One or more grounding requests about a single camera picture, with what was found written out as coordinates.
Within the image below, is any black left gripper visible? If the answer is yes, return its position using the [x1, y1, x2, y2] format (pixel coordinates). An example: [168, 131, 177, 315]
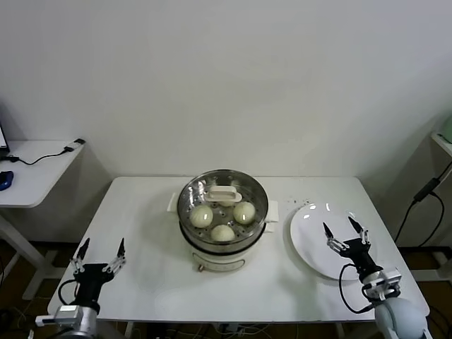
[70, 237, 127, 307]

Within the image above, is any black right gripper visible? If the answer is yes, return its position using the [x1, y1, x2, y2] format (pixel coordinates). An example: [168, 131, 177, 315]
[323, 215, 379, 280]

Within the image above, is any round glass lid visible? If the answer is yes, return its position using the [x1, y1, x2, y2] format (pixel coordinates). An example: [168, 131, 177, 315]
[177, 170, 268, 229]

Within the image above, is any stainless steel steamer basket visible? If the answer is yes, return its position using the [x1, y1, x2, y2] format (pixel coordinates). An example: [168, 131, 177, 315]
[166, 169, 280, 245]

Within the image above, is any white round plate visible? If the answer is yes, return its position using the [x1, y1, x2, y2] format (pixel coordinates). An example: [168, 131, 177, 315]
[289, 202, 378, 281]

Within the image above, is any white side table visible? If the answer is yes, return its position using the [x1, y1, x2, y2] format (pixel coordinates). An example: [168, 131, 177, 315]
[0, 140, 86, 301]

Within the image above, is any white side desk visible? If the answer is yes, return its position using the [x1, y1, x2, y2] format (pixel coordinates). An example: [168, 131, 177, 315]
[398, 131, 452, 283]

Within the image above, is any pale green container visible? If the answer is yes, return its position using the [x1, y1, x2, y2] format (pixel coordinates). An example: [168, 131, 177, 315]
[437, 116, 452, 143]

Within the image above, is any white power strip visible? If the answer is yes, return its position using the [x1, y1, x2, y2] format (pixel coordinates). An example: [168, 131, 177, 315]
[217, 321, 249, 335]

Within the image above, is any black laptop screen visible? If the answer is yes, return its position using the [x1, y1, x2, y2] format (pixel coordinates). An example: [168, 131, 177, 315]
[0, 123, 10, 160]

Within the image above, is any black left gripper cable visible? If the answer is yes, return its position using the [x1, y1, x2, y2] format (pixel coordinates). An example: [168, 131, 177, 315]
[57, 278, 81, 307]

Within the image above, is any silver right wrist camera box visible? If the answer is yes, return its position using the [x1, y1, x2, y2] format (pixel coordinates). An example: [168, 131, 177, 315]
[362, 269, 403, 300]

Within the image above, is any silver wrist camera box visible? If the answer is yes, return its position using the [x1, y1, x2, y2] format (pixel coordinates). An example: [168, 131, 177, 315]
[362, 269, 403, 300]
[35, 304, 79, 326]

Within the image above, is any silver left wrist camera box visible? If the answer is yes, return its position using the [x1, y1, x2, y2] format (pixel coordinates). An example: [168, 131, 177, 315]
[35, 304, 79, 326]

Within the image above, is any black hanging cable with plug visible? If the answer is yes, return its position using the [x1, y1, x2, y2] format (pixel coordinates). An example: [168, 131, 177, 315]
[393, 161, 452, 248]

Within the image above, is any black cable with adapter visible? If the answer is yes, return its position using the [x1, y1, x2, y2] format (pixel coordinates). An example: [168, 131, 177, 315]
[6, 138, 85, 166]

